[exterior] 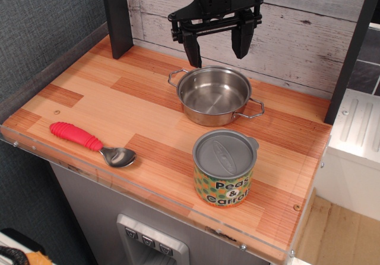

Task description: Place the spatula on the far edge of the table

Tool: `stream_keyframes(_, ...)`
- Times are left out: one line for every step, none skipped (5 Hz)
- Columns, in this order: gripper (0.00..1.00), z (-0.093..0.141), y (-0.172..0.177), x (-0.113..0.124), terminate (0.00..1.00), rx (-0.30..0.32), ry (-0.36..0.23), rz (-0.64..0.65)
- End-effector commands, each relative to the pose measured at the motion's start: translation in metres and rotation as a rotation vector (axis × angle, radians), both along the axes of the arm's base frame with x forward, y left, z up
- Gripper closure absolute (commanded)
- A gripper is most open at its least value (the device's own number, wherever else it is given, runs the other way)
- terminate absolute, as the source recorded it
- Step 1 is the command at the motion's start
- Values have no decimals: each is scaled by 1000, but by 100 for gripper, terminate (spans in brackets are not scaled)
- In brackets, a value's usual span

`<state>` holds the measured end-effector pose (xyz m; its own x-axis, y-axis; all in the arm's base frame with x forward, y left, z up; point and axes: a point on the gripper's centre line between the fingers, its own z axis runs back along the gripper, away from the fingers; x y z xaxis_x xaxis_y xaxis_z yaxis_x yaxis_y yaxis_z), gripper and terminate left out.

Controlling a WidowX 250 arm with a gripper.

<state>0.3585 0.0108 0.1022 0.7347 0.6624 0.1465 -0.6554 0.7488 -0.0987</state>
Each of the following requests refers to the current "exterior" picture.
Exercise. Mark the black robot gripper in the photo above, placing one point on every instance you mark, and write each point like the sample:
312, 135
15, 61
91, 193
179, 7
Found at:
203, 17

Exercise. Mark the red handled metal spoon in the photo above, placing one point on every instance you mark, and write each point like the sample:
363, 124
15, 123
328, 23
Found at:
116, 157

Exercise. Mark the clear acrylic edge guard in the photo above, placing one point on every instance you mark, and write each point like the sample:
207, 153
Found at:
162, 177

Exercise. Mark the stainless steel pot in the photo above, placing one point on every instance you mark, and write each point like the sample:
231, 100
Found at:
214, 96

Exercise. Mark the peas and carrots toy can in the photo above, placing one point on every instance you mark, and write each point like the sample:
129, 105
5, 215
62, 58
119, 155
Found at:
223, 166

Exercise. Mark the white toy sink unit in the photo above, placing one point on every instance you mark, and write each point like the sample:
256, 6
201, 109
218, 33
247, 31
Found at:
349, 171

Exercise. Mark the grey toy fridge cabinet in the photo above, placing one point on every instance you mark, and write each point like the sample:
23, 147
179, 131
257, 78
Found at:
97, 207

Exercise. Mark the silver ice dispenser panel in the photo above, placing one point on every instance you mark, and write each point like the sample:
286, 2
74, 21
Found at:
145, 245

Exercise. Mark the orange object bottom left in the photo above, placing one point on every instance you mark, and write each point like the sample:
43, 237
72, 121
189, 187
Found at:
37, 258

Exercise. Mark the dark left upright post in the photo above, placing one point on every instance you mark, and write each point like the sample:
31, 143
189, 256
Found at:
119, 26

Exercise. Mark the dark upright post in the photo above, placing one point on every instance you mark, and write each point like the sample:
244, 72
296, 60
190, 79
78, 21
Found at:
119, 26
358, 37

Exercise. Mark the dark right upright post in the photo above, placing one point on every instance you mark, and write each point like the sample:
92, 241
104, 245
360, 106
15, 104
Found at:
358, 37

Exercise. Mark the white frame bottom left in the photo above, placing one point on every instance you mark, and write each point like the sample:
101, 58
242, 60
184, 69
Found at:
13, 248

